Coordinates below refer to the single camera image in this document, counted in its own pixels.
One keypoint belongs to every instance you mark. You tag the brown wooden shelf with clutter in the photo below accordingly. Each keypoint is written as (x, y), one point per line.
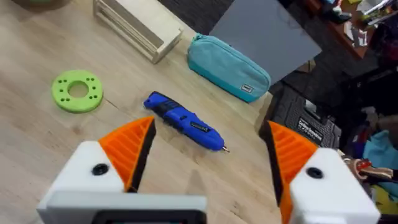
(351, 21)

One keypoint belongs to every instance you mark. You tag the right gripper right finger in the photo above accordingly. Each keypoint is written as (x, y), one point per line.
(323, 186)

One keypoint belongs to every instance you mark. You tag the grey flat board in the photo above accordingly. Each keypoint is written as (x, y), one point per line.
(264, 34)

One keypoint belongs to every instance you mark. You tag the teal zip bag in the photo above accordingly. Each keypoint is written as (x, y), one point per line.
(228, 68)

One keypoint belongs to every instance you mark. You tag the blue electric screwdriver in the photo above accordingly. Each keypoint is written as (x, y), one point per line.
(185, 122)

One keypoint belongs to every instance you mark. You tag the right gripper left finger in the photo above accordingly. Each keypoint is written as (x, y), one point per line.
(93, 168)

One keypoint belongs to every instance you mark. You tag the pale wooden box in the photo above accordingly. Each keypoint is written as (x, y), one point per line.
(136, 25)

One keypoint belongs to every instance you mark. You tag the black tool case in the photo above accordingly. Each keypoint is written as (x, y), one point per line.
(306, 123)

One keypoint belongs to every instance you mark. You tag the heap of coloured clutter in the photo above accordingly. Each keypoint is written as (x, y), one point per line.
(377, 165)

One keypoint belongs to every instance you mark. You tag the green disc with holes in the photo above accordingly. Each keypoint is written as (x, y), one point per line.
(77, 91)

